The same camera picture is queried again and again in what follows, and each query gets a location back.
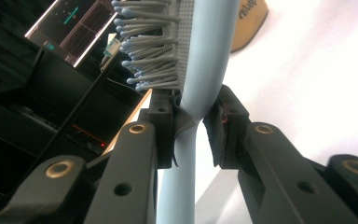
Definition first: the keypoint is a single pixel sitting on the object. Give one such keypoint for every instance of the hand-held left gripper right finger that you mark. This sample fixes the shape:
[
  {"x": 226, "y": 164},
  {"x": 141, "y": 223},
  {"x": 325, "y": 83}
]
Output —
[{"x": 270, "y": 174}]

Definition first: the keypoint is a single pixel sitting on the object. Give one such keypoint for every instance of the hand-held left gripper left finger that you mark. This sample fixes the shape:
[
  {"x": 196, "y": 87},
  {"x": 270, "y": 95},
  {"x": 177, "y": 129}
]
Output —
[{"x": 130, "y": 174}]

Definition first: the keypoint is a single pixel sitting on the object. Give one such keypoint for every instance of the light blue hairbrush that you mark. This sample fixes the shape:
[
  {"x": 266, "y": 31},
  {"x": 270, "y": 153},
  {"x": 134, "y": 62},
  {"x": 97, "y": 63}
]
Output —
[{"x": 211, "y": 62}]

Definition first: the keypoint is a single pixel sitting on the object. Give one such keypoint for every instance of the black equipment with red light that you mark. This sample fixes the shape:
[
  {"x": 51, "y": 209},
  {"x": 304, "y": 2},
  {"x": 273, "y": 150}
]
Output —
[{"x": 87, "y": 140}]

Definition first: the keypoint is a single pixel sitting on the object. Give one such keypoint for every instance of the black stand pole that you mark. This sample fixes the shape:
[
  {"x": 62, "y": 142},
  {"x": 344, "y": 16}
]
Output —
[{"x": 74, "y": 115}]

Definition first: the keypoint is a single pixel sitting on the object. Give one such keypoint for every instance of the small white green device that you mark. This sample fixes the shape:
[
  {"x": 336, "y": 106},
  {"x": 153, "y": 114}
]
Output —
[{"x": 111, "y": 48}]

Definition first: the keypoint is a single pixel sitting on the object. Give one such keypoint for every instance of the tan wooden board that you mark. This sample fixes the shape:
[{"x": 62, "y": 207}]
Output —
[{"x": 251, "y": 28}]

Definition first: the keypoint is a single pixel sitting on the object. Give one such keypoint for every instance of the dark curtain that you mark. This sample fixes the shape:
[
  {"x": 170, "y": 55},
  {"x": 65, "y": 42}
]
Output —
[{"x": 3, "y": 46}]

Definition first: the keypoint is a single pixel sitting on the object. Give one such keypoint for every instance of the monitor with white frame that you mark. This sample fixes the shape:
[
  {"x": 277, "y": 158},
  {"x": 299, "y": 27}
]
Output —
[{"x": 74, "y": 31}]

